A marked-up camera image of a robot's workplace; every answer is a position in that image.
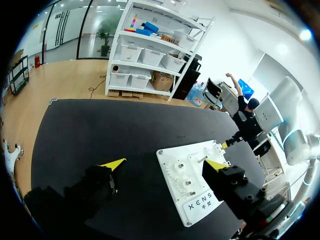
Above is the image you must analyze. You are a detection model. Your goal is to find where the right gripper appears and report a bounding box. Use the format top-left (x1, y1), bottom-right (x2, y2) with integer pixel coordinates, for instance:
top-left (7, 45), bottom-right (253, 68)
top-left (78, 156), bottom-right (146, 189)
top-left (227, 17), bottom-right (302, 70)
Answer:
top-left (225, 133), bottom-right (245, 149)

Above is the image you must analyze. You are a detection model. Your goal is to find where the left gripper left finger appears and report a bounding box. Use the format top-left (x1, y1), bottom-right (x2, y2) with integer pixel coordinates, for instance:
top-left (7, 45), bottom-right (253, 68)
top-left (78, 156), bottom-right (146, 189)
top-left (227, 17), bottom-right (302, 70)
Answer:
top-left (64, 157), bottom-right (127, 221)

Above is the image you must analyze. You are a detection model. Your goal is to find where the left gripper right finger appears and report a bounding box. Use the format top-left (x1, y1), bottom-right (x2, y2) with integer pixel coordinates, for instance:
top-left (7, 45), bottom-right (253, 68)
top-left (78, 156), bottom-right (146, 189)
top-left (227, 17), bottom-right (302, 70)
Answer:
top-left (201, 158), bottom-right (271, 222)

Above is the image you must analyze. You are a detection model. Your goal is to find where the white board with sockets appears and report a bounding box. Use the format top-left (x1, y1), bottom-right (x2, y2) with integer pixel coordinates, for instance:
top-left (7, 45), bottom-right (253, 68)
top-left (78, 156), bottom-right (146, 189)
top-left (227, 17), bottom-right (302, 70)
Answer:
top-left (156, 139), bottom-right (232, 228)

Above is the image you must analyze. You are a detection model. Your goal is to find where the person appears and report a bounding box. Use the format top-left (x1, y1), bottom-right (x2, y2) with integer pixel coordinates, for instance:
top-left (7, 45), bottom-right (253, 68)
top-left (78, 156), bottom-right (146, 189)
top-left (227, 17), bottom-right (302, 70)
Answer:
top-left (225, 72), bottom-right (264, 149)

